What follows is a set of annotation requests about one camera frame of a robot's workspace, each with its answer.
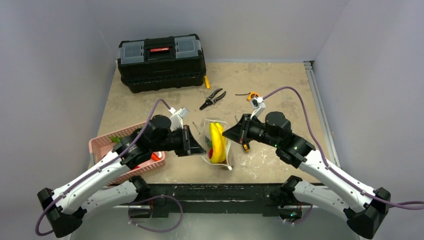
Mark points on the green handled screwdriver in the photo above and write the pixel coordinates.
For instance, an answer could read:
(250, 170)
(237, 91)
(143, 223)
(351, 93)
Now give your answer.
(197, 127)

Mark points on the clear zip top bag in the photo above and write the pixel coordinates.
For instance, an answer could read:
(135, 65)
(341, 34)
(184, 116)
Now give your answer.
(229, 162)

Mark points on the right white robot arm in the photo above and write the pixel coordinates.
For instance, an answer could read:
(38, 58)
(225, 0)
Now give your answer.
(362, 207)

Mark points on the yellow toy banana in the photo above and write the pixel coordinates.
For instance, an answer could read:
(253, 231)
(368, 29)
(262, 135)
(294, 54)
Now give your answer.
(218, 142)

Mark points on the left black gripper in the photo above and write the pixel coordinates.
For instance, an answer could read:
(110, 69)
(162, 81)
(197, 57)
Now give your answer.
(193, 146)

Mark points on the red toy apple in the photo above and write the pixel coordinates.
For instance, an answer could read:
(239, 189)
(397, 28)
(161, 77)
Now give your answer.
(211, 154)

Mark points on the yellow handled tool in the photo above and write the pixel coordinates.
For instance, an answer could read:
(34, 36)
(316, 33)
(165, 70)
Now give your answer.
(206, 82)

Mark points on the orange toy carrot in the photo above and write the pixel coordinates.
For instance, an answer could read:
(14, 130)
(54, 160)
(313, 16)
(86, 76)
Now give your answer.
(156, 156)

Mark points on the orange tape measure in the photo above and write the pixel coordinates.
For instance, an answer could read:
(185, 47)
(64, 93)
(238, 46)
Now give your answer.
(249, 95)

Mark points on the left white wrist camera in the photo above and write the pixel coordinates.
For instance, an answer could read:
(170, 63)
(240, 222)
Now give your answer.
(177, 117)

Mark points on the pink perforated plastic basket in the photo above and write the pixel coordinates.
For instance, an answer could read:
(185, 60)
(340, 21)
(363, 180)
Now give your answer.
(101, 145)

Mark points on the black plastic toolbox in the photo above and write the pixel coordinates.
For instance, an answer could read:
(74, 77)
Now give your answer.
(153, 64)

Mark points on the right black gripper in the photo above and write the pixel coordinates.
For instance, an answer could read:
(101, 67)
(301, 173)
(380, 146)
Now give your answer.
(246, 127)

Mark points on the black handled pliers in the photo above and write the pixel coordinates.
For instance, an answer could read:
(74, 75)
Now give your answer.
(213, 98)

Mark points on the green toy pepper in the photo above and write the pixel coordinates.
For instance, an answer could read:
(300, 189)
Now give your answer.
(208, 142)

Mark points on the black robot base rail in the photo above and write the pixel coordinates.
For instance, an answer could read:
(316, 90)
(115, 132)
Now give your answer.
(266, 199)

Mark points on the yellow black handled screwdriver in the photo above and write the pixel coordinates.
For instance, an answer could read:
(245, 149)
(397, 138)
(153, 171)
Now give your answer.
(245, 146)

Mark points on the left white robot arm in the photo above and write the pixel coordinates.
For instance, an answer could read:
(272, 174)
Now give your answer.
(65, 207)

